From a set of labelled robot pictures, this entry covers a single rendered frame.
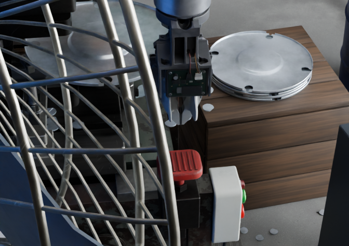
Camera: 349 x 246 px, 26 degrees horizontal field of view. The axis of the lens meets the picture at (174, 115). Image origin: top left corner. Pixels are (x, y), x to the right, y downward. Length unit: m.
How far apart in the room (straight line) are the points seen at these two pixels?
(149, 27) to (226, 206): 0.38
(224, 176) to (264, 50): 0.82
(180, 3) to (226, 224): 0.55
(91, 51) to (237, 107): 0.67
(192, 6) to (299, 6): 2.16
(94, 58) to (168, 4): 0.44
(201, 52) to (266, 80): 1.01
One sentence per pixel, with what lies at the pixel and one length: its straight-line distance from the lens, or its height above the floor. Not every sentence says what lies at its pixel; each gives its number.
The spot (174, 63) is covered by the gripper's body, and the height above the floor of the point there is 1.00.
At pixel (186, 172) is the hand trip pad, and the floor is 0.76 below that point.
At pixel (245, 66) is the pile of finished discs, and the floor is 0.38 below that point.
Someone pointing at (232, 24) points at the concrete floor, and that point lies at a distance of 2.96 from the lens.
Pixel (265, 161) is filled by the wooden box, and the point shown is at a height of 0.18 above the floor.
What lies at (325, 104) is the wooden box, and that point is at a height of 0.35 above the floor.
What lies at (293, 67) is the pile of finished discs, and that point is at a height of 0.38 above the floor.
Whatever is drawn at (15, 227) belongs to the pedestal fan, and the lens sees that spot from 0.39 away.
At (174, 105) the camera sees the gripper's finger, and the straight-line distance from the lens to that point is 1.11.
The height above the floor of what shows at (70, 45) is 0.79.
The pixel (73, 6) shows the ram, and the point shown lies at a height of 0.90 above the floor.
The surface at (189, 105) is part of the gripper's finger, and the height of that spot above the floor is 0.88.
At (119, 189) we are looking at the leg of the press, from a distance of 1.32.
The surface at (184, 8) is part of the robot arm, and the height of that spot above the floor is 1.07.
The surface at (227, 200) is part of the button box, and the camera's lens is 1.34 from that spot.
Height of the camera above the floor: 1.56
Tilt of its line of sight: 39 degrees down
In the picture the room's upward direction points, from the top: straight up
